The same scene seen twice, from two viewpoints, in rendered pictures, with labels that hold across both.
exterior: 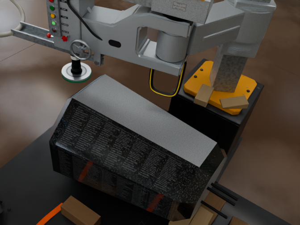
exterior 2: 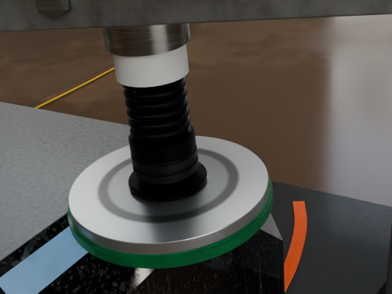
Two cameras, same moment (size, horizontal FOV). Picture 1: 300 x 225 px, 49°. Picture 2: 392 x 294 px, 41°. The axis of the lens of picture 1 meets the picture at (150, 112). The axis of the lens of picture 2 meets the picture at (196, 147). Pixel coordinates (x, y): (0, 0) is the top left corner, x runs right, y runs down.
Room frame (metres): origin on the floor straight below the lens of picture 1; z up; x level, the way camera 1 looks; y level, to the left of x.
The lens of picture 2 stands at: (2.35, 0.69, 1.21)
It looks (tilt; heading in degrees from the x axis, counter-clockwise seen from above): 28 degrees down; 189
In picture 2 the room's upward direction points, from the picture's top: 6 degrees counter-clockwise
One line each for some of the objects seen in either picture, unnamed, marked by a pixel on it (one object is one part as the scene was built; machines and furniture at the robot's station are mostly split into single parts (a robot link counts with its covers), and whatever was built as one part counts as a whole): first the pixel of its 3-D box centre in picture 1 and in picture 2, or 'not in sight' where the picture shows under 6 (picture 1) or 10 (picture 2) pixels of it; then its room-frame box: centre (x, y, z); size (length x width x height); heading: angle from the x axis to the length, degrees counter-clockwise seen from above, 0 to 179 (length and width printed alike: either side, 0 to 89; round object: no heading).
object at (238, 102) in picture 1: (234, 102); not in sight; (1.96, -0.63, 0.80); 0.20 x 0.10 x 0.05; 104
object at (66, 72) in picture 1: (76, 71); (168, 185); (1.88, 0.58, 0.92); 0.21 x 0.21 x 0.01
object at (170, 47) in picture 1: (172, 40); not in sight; (1.75, -0.07, 1.39); 0.19 x 0.19 x 0.20
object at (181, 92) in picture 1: (209, 118); not in sight; (2.19, -0.55, 0.37); 0.66 x 0.66 x 0.74; 65
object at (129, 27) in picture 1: (130, 35); not in sight; (1.79, 0.20, 1.35); 0.74 x 0.23 x 0.49; 79
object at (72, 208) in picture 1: (80, 214); not in sight; (1.20, 0.40, 0.07); 0.30 x 0.12 x 0.12; 63
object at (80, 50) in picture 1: (83, 47); not in sight; (1.74, 0.49, 1.24); 0.15 x 0.10 x 0.15; 79
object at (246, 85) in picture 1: (221, 85); not in sight; (2.19, -0.55, 0.76); 0.49 x 0.49 x 0.05; 65
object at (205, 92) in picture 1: (203, 95); not in sight; (1.98, -0.39, 0.81); 0.20 x 0.10 x 0.05; 163
